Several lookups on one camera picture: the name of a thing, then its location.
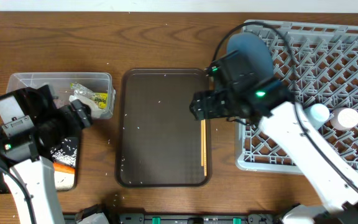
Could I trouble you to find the white tissue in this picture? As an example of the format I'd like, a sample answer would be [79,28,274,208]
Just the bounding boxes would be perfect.
[69,95,103,119]

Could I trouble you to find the wooden chopstick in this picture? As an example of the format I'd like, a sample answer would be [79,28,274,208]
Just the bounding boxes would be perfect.
[200,120,205,167]
[203,119,208,177]

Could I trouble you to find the yellow silver snack wrapper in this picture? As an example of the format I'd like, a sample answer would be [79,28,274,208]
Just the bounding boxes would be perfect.
[69,83,108,109]

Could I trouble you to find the white rice grains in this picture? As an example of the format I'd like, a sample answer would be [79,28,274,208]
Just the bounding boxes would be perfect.
[50,138,80,168]

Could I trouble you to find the orange carrot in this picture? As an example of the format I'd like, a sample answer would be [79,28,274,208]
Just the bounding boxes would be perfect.
[53,162,75,174]

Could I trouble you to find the dark blue plate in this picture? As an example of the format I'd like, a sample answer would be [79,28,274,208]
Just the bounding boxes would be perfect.
[226,32,273,90]

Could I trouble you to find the light blue plastic cup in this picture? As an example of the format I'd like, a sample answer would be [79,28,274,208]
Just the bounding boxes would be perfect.
[304,103,330,129]

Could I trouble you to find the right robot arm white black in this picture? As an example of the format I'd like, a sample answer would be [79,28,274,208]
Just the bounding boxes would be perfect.
[189,26,358,223]

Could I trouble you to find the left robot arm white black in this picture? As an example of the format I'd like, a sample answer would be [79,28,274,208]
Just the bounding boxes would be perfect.
[0,85,92,223]

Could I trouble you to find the grey dishwasher rack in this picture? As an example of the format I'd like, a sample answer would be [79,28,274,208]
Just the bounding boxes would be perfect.
[244,20,358,172]

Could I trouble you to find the clear plastic bin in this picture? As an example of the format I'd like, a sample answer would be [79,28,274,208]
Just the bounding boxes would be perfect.
[6,72,116,119]

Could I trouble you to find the dark brown serving tray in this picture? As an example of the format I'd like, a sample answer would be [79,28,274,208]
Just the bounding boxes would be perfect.
[116,68,212,188]

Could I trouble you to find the black plastic tray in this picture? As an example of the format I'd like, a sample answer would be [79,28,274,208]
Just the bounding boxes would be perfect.
[0,137,81,194]

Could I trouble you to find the pink plastic cup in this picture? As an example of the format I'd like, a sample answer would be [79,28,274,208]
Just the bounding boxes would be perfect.
[330,108,358,131]

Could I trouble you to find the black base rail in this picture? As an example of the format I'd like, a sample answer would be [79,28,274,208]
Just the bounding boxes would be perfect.
[63,205,281,224]

